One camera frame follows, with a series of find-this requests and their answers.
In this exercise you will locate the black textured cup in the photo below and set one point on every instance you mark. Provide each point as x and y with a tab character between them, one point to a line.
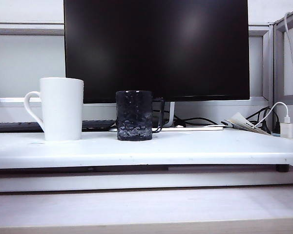
133	114

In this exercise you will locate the grey cubicle partition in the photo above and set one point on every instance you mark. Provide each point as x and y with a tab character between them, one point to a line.
279	73
27	61

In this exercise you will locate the folded paper booklet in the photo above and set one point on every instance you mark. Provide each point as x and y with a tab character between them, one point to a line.
241	120

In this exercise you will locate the black computer monitor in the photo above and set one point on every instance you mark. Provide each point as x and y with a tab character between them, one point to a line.
156	48

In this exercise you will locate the black keyboard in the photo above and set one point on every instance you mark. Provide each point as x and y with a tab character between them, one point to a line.
14	126

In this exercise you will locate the white base board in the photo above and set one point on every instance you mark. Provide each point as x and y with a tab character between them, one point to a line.
136	181

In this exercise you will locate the white ceramic mug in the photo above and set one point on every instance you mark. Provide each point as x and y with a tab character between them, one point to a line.
61	109

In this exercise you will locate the silver monitor stand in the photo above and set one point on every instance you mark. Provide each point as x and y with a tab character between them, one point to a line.
197	128

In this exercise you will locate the white USB charger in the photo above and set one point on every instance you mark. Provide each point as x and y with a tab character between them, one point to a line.
287	131

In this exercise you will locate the white raised board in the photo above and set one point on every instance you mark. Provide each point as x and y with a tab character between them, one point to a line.
161	148

